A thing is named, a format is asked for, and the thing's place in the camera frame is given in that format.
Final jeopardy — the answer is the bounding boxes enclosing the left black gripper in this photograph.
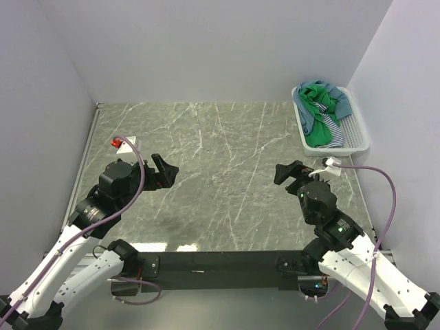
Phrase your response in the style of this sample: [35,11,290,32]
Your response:
[117,153,178,211]

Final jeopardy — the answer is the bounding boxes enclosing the green tank top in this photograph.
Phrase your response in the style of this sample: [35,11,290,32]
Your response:
[300,85,340,148]

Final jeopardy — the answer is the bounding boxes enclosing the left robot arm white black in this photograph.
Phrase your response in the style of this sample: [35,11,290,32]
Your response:
[1,154,179,329]

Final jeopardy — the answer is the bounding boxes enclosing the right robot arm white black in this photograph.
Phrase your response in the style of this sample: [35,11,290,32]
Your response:
[274,157,439,329]

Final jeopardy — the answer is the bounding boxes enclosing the striped tank top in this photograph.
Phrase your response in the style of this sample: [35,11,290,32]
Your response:
[314,102,344,148]

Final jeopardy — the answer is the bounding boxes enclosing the blue tank top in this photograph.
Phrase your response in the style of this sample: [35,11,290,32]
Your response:
[292,80,352,135]

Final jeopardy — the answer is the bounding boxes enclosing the white plastic basket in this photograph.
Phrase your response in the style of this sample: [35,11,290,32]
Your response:
[293,86,370,157]

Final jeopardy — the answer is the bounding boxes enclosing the black base beam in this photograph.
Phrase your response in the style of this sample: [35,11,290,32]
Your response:
[122,250,323,290]

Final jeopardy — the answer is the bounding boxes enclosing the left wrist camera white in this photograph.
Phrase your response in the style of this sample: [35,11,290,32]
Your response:
[111,136,142,154]

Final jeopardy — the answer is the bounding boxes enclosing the aluminium rail frame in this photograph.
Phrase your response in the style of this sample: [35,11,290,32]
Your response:
[56,102,105,239]

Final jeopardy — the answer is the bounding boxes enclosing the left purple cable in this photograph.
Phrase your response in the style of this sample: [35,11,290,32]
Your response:
[0,134,162,322]

